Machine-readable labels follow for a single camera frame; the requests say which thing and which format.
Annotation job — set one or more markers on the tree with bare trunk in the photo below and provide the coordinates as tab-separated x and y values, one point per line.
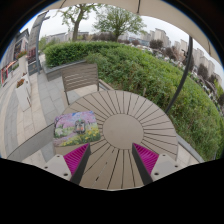
76	28

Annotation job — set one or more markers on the brown slatted chair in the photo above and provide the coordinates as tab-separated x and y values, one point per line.
80	76

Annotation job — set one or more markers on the round leafy tree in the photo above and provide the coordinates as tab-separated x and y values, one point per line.
118	20

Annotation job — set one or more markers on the grey sign pillar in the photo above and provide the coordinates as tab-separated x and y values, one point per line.
35	43

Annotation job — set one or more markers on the dark curved umbrella pole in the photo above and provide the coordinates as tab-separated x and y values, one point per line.
186	70

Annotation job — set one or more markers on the white planter with flowers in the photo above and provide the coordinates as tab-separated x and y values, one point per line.
22	96

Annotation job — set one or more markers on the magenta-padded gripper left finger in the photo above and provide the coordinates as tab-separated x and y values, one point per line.
76	159

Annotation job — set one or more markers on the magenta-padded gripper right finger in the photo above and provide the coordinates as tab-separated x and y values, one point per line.
146	159

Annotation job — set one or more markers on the green hedge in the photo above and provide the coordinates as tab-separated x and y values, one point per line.
150	76

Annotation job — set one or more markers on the beige umbrella canopy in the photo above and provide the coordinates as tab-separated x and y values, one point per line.
160	10

